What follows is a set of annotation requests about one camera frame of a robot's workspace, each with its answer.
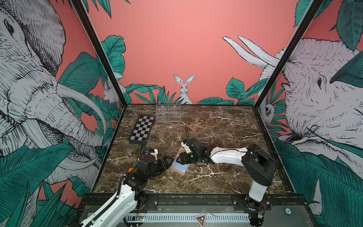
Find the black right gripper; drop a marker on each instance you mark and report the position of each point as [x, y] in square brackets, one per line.
[184, 160]

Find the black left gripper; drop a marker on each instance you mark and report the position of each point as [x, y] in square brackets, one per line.
[165, 162]

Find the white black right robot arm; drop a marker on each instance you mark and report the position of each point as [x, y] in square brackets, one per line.
[258, 163]

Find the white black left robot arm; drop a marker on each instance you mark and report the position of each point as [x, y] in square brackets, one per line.
[130, 194]

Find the black white checkered board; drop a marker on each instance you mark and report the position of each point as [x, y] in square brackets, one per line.
[141, 129]

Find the clear acrylic organizer box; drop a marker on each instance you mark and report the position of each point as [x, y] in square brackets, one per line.
[169, 113]

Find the red triangle warning sticker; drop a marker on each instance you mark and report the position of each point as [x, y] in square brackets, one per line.
[201, 219]

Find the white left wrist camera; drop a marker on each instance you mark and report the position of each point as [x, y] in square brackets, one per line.
[153, 152]

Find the white perforated cable tray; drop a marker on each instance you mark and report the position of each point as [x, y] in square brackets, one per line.
[188, 217]

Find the black front mounting rail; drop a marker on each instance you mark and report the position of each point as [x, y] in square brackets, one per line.
[153, 202]

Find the black corner frame post left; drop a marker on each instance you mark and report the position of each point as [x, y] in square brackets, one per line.
[89, 28]

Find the black corner frame post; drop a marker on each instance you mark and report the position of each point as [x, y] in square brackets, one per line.
[89, 28]
[312, 10]

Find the black corner frame post right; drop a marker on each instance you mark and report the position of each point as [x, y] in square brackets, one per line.
[312, 10]

